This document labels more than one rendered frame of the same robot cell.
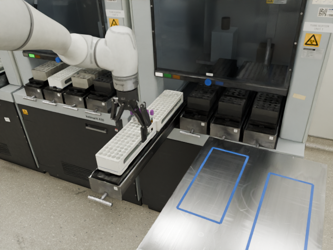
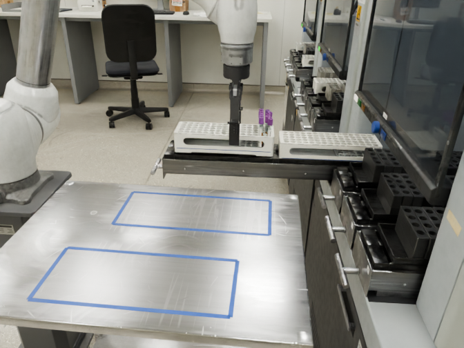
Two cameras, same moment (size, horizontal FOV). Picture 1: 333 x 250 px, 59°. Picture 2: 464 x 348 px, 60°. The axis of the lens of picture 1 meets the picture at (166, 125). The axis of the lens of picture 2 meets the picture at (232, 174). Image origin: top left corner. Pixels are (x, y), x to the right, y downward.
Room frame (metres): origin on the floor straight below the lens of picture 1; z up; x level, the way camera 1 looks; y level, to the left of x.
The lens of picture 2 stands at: (0.53, -0.91, 1.32)
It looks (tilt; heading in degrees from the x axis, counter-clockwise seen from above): 27 degrees down; 67
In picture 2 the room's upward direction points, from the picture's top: 1 degrees clockwise
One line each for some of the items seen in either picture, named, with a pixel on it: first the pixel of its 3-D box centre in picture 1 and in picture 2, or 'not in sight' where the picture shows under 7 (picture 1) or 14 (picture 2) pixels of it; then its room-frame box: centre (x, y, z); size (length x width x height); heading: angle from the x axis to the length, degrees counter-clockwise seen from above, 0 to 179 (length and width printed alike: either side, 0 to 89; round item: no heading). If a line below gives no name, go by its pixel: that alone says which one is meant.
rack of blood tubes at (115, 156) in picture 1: (128, 142); (224, 138); (0.95, 0.15, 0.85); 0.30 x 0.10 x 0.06; 154
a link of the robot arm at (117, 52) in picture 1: (118, 49); (237, 10); (0.98, 0.15, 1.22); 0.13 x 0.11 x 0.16; 70
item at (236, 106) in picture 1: (230, 108); (389, 195); (1.18, -0.30, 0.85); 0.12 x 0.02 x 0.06; 64
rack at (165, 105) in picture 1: (162, 109); (327, 148); (1.23, 0.02, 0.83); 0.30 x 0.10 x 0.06; 154
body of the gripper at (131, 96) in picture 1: (128, 98); (236, 79); (0.97, 0.14, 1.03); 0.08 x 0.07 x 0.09; 64
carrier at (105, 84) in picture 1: (103, 86); (336, 103); (1.49, 0.34, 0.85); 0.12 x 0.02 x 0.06; 65
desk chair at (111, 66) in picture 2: not in sight; (133, 64); (1.10, 2.80, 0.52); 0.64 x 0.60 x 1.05; 84
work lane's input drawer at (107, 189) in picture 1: (145, 139); (267, 161); (1.07, 0.09, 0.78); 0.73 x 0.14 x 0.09; 154
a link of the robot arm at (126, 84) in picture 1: (125, 80); (236, 53); (0.97, 0.14, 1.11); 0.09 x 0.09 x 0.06
